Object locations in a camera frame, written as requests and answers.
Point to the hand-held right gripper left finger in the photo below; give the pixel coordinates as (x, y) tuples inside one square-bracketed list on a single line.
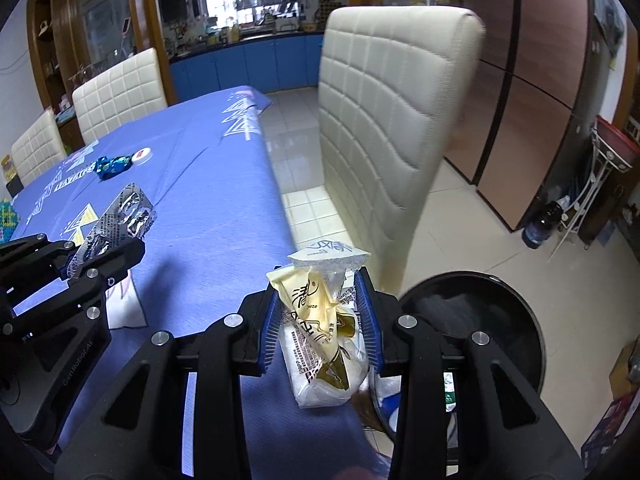
[(267, 330)]

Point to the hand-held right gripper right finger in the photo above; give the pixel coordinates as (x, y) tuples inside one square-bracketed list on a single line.
[(367, 320)]

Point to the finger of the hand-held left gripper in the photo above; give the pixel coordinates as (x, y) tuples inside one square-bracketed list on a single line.
[(115, 260), (35, 260)]

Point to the yellow white tissue packet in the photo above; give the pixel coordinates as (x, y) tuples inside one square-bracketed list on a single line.
[(310, 320)]

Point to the silver pill blister pack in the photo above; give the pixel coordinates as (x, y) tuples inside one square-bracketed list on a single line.
[(125, 210)]

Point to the black round trash bin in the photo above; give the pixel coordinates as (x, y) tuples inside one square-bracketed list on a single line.
[(475, 305)]

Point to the teal patterned item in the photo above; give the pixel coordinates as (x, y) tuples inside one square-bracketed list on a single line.
[(9, 220)]

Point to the blue foil candy wrapper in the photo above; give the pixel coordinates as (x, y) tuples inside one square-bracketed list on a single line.
[(112, 166)]

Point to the white bottle cap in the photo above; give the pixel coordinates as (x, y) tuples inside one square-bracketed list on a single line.
[(141, 155)]

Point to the cream quilted leather chair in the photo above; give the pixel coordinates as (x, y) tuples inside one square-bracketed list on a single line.
[(120, 95), (37, 150), (380, 110)]

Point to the dark glass floor bottle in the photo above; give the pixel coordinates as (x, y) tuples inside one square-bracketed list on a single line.
[(542, 227)]

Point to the wooden display cabinet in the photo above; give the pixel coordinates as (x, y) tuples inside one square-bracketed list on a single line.
[(60, 35)]

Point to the blue kitchen cabinets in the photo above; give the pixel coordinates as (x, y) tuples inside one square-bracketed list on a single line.
[(250, 65)]

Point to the brown cardboard box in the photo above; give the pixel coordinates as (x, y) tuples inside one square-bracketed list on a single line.
[(622, 370)]

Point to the colourful printed box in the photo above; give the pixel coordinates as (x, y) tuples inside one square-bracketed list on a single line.
[(607, 430)]

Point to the brown refrigerator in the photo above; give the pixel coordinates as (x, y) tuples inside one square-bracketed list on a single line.
[(525, 85)]

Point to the red basin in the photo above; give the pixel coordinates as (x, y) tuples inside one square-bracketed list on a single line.
[(617, 142)]

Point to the black wall screen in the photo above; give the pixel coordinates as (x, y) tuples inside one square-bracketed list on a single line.
[(172, 2)]

